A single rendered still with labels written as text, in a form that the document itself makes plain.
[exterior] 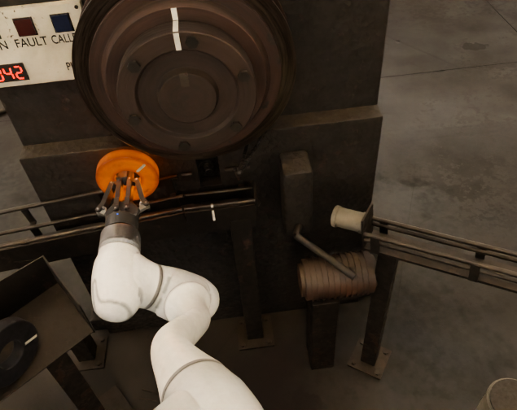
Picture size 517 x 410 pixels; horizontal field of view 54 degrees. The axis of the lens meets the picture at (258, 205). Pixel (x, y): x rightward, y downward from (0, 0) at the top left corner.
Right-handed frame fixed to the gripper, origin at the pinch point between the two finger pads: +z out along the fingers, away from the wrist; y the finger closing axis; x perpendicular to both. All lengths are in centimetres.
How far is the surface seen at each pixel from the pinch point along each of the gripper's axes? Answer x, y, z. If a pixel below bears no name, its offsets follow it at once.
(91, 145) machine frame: 2.3, -9.0, 9.1
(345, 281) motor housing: -33, 54, -20
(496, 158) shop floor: -89, 154, 72
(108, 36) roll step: 38.7, 6.7, -2.8
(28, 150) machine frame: 2.4, -25.5, 10.0
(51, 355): -22.5, -21.5, -36.5
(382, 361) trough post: -83, 70, -24
